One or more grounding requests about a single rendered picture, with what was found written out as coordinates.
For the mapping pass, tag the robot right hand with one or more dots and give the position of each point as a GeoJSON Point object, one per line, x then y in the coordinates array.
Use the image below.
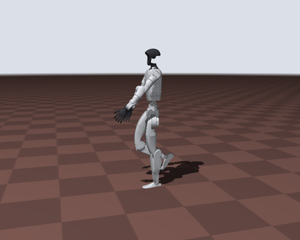
{"type": "Point", "coordinates": [128, 115]}

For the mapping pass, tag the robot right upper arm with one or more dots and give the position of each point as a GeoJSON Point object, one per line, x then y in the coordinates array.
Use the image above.
{"type": "Point", "coordinates": [142, 82]}

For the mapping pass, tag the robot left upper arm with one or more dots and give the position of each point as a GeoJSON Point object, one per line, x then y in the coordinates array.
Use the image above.
{"type": "Point", "coordinates": [155, 75]}

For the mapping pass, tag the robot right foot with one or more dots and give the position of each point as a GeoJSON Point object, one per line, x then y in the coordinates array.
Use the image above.
{"type": "Point", "coordinates": [167, 160]}

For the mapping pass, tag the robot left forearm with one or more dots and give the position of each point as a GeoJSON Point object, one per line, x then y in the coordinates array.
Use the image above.
{"type": "Point", "coordinates": [137, 96]}

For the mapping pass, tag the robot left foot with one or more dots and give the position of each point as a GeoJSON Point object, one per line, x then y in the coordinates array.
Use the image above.
{"type": "Point", "coordinates": [151, 185]}

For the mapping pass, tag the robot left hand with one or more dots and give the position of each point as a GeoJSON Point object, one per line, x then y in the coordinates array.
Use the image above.
{"type": "Point", "coordinates": [122, 113]}

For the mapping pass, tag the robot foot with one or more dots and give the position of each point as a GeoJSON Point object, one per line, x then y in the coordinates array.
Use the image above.
{"type": "Point", "coordinates": [167, 160]}
{"type": "Point", "coordinates": [151, 185]}

